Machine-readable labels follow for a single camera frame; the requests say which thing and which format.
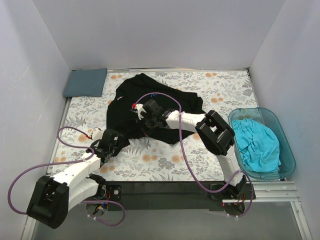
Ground black t-shirt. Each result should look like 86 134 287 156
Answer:
106 73 204 145

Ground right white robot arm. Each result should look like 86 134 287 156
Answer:
132 99 247 197

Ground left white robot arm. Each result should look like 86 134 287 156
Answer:
26 128 125 229

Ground folded grey-blue t-shirt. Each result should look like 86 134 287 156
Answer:
63 68 108 98

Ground floral patterned table mat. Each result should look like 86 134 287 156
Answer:
47 70 258 181

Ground turquoise t-shirt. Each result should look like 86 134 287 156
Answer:
232 118 281 173

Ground teal plastic bin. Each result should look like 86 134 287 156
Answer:
227 106 297 180

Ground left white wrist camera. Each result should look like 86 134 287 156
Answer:
87 127 104 141

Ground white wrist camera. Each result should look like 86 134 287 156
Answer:
87 127 104 141
131 103 147 120

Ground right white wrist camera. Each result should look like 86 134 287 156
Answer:
131 103 147 120

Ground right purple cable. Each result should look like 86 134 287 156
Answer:
132 91 256 222

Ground purple cable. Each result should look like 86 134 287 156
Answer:
132 91 256 222
7 126 126 227

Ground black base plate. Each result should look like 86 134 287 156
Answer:
77 179 258 211

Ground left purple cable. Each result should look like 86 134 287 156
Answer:
7 126 126 227

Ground aluminium frame rail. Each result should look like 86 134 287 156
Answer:
30 180 301 206

